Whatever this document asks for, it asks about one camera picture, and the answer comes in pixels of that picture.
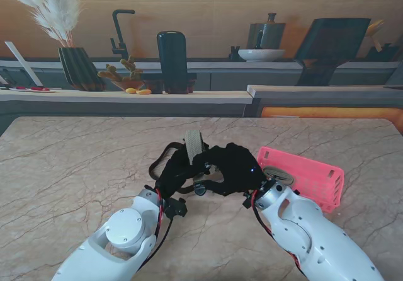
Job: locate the grey kitchen counter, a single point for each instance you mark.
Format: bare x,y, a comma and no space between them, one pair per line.
126,104

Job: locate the plate with red slices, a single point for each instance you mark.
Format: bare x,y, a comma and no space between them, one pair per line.
37,89

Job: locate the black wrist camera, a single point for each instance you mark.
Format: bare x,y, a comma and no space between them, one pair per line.
176,207
247,199

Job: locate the dark blue rounded container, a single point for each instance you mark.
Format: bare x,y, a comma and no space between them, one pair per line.
172,60

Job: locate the yellow brown cactus plant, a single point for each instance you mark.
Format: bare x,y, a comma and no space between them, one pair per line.
110,73

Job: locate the yellow and tan toy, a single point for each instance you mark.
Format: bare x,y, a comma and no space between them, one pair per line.
130,90

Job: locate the white leaning board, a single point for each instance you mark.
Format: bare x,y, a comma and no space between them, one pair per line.
23,63

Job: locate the white ceramic bowl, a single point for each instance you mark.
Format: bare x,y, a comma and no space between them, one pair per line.
261,55

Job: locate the pink plastic storage basket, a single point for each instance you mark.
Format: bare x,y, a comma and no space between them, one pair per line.
315,170

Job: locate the dark ribbed vase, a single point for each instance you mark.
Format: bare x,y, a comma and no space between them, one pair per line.
78,70

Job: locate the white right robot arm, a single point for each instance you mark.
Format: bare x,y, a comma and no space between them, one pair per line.
315,237

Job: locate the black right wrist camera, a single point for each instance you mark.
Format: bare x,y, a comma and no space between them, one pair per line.
247,199

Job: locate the small black holder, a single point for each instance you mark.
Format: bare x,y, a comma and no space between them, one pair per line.
234,54

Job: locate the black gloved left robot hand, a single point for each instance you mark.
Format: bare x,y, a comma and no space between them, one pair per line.
174,170

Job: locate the dark utensil holder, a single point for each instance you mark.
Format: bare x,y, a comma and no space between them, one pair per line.
384,54

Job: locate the yellow kitchen utensil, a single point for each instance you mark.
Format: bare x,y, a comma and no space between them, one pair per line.
374,29

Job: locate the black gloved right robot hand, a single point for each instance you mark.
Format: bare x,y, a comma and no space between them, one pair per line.
239,167

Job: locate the dark angled range hood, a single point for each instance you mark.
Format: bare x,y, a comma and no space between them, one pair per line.
330,41

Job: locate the white pampas grass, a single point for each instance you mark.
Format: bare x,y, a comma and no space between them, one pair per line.
53,19

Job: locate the grey lidded jar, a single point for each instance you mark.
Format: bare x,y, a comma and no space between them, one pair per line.
267,35

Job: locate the dark brown woven belt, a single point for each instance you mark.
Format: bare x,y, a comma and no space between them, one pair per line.
157,162

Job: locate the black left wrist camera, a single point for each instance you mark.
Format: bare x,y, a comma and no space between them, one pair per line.
176,207

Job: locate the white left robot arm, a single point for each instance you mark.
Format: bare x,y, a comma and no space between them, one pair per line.
107,246

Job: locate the black kitchen faucet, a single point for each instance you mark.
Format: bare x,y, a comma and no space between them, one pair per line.
117,29

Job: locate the orange fruit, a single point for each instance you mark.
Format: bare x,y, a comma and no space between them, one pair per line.
143,91

